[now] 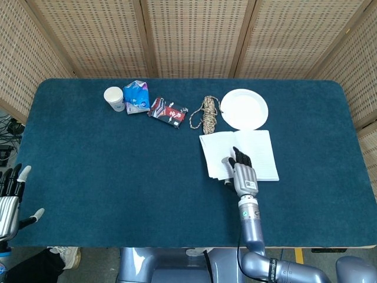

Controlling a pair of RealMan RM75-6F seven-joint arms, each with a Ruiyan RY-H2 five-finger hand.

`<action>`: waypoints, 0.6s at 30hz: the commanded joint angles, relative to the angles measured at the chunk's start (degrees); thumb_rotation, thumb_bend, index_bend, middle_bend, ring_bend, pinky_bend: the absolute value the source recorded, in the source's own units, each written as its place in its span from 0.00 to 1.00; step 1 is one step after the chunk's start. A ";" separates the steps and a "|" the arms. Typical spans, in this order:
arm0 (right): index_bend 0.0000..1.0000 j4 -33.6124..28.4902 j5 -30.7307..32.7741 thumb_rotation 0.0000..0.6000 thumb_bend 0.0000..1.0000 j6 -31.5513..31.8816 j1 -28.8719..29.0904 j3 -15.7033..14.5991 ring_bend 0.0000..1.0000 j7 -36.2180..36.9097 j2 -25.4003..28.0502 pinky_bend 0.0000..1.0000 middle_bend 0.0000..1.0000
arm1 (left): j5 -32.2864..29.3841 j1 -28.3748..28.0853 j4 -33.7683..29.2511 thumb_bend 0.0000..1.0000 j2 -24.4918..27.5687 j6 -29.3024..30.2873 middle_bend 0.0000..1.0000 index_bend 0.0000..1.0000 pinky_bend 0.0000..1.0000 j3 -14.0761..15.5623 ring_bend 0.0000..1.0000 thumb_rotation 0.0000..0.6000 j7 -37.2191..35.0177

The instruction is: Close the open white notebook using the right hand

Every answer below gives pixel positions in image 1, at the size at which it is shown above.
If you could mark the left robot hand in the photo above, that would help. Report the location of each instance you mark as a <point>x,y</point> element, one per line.
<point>9,206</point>

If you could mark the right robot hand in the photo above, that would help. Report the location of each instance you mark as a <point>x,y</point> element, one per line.
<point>244,177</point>

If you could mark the white notebook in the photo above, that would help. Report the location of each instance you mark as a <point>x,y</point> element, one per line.
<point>256,153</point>

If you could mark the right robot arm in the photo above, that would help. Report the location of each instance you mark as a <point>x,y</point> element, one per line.
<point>259,250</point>

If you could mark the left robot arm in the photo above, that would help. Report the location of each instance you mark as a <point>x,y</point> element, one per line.
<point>3,262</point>

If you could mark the white paper plate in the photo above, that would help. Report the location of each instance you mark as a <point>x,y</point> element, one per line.
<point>244,109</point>

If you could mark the white sneaker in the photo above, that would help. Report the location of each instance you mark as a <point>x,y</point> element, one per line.
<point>67,256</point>

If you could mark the black red snack packet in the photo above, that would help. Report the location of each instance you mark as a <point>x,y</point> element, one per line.
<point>168,112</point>

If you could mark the grey robot torso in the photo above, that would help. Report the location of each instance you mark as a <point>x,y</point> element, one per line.
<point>179,265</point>

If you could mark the blue table mat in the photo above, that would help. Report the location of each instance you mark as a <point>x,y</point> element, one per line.
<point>117,177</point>

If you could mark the blue tissue pack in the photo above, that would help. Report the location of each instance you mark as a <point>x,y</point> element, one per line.
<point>135,98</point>

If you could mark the white paper cup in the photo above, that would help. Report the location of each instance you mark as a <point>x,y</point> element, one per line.
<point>114,98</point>

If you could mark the woven bamboo screen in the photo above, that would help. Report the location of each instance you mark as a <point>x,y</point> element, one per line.
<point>188,35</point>

